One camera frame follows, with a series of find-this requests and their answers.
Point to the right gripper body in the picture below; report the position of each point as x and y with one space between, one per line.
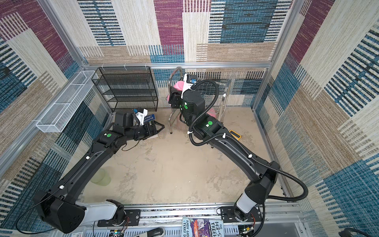
176 98

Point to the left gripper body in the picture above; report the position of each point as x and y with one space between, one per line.
146 132

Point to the pink cup front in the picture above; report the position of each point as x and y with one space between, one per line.
177 87

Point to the pink cup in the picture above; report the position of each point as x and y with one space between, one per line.
212 113
177 87

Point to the frosted green cup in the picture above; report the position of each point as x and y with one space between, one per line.
101 178

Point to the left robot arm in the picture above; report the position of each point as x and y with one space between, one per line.
58 206

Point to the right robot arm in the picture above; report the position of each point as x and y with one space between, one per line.
194 101

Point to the silver metal dish rack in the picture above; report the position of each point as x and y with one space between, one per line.
207 93

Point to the blue treehouse book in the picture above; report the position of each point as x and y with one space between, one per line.
149 118

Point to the black mesh shelf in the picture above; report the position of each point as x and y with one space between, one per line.
127 87

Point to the yellow calculator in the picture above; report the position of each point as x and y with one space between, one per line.
236 135

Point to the purple treehouse book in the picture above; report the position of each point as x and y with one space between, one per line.
202 227

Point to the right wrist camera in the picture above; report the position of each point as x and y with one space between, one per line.
189 81

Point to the white wire wall basket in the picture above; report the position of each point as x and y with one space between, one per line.
56 118

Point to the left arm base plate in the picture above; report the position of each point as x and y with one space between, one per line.
131 218

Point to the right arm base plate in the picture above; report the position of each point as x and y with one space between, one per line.
232 214

